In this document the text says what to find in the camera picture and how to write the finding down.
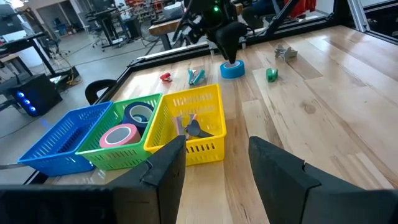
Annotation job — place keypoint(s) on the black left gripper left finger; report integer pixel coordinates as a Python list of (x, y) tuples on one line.
[(155, 193)]

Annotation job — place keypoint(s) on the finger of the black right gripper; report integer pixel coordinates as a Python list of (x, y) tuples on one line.
[(232, 40)]

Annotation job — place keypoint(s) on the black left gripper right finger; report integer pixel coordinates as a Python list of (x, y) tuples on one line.
[(286, 193)]

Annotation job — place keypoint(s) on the light blue tape roll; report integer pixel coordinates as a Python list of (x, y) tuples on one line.
[(231, 74)]

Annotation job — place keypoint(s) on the teal staple remover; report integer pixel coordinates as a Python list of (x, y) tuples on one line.
[(196, 76)]

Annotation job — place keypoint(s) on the grey staple remover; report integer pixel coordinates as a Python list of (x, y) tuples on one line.
[(285, 53)]

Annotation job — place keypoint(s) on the red mini stapler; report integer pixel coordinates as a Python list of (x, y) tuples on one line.
[(166, 77)]

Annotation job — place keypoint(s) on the pink staple remover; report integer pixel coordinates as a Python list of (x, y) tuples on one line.
[(180, 124)]

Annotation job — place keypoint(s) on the pink tape roll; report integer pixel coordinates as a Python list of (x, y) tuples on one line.
[(102, 140)]

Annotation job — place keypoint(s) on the purple tape roll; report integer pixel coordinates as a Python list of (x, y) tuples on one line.
[(127, 116)]

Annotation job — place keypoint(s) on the yellow plastic basket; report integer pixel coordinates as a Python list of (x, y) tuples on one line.
[(214, 124)]

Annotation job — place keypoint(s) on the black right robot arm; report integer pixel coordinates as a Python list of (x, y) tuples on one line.
[(224, 6)]

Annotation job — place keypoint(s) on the green mini stapler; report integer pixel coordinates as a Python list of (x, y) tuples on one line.
[(271, 75)]

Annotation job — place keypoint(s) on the green plastic basket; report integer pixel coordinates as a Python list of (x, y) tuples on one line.
[(109, 160)]

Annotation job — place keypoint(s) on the person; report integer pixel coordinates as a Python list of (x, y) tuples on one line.
[(303, 6)]

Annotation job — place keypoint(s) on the black office desk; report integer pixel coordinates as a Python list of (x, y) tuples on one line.
[(105, 18), (18, 43)]

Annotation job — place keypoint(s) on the blue plastic basket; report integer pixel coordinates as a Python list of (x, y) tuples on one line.
[(49, 152)]

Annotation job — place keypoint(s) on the black computer tower blue lights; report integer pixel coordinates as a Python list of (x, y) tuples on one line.
[(40, 93)]

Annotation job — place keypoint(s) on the silver aluminium post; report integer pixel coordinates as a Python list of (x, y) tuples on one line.
[(357, 14)]

